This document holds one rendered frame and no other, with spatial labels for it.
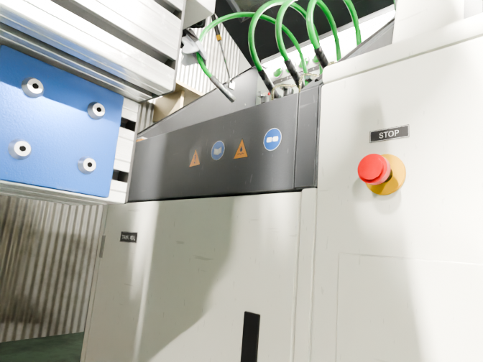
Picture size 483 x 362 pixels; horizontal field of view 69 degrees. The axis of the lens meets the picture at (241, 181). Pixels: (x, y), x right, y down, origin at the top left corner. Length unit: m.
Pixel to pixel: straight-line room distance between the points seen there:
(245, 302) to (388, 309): 0.23
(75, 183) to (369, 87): 0.39
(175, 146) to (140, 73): 0.54
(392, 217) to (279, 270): 0.18
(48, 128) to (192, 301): 0.48
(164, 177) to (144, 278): 0.23
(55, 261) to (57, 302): 0.28
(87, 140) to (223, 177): 0.40
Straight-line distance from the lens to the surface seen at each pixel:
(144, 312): 0.83
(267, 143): 0.60
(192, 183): 0.73
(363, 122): 0.51
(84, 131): 0.29
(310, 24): 0.81
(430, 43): 0.52
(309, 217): 0.52
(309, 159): 0.53
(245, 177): 0.61
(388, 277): 0.46
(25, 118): 0.28
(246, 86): 1.45
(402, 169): 0.46
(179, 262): 0.73
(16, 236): 2.74
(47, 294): 2.87
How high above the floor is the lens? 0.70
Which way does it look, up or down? 11 degrees up
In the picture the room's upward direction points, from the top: 5 degrees clockwise
